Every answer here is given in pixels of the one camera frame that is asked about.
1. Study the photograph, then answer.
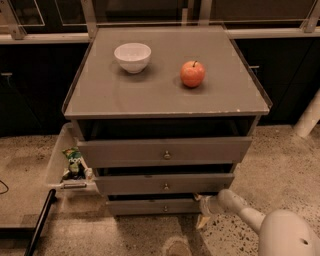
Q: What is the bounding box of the white cylindrical post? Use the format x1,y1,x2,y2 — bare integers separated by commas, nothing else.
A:
294,97,320,137

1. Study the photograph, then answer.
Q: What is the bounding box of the grey drawer cabinet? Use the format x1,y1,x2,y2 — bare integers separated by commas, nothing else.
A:
63,26,271,202

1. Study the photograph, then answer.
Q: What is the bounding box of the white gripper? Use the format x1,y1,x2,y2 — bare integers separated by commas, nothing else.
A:
193,193,223,229

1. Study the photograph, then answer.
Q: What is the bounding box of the grey drawer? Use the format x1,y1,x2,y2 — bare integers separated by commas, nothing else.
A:
106,199,200,216
95,173,234,195
77,137,252,168

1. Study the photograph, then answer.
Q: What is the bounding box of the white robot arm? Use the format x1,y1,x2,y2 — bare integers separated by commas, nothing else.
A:
194,189,320,256

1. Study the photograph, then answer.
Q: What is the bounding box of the grey top drawer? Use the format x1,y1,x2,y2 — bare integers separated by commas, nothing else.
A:
77,137,252,168

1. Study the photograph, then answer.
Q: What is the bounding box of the black floor cable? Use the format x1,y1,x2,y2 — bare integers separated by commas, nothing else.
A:
0,179,10,196

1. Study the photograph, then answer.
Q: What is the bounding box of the clear plastic bin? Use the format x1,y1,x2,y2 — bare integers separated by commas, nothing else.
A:
46,123,97,194

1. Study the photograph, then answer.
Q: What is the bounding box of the grey middle drawer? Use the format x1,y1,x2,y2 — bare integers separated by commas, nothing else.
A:
95,173,234,195

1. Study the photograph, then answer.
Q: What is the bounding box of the grey bottom drawer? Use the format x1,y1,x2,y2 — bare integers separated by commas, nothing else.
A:
106,199,200,216

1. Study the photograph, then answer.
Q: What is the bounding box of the red apple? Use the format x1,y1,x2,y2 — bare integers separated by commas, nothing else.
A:
180,61,205,88

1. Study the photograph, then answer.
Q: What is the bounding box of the white ceramic bowl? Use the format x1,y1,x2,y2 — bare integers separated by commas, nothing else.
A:
114,43,152,74

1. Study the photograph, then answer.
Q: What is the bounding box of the black pole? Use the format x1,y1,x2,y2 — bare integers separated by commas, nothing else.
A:
24,189,57,256

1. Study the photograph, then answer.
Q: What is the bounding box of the white metal railing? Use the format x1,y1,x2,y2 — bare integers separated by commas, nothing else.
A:
1,0,320,44

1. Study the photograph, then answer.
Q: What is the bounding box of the green snack bag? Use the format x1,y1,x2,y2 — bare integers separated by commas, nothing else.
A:
62,147,85,180

